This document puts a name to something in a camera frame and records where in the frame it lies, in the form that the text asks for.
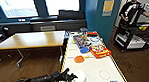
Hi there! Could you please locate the orange bowl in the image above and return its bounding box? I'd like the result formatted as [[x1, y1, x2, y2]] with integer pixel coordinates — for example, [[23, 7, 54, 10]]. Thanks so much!
[[73, 54, 86, 65]]

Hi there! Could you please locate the yellow wooden game table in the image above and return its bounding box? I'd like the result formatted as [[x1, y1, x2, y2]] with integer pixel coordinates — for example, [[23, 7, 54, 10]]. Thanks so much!
[[53, 29, 129, 82]]

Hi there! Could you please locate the blue bowl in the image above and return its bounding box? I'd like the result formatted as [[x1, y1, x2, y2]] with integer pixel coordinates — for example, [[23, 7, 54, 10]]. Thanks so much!
[[79, 46, 91, 55]]

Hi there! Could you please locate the colourful game box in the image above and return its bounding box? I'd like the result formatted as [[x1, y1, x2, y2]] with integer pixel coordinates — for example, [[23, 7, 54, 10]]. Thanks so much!
[[72, 34, 93, 50]]

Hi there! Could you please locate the white blue round dish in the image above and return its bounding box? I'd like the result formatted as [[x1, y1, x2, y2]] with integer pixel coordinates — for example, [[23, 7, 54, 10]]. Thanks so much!
[[89, 35, 102, 44]]

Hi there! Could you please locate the flat red box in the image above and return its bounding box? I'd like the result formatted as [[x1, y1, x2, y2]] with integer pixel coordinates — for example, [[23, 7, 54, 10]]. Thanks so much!
[[85, 31, 99, 38]]

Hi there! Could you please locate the wooden long table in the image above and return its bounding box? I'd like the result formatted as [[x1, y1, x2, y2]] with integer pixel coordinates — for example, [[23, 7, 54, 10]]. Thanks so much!
[[0, 30, 69, 70]]

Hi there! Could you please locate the dark bench cushion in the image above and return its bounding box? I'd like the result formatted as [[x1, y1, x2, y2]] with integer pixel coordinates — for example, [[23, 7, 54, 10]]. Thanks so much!
[[58, 8, 86, 22]]

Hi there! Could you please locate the dark window bench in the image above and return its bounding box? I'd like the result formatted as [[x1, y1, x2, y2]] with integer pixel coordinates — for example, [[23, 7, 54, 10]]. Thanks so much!
[[0, 14, 88, 37]]

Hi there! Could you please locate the white box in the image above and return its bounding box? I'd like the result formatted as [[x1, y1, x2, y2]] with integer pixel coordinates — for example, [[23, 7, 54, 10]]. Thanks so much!
[[116, 32, 147, 50]]

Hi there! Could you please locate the dark chair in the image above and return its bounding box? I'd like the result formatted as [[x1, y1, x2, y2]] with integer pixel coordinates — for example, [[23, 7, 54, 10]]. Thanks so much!
[[0, 26, 10, 42]]

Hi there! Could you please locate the small colourful toy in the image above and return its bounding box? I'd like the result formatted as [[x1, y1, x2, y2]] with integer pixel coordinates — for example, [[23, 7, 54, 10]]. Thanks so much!
[[138, 24, 149, 32]]

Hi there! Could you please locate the person in black shirt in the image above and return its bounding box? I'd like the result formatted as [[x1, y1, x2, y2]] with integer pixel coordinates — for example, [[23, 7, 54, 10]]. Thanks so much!
[[117, 0, 149, 27]]

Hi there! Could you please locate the yellow wall notice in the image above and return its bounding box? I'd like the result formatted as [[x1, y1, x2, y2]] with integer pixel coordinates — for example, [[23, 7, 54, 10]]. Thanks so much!
[[101, 0, 116, 17]]

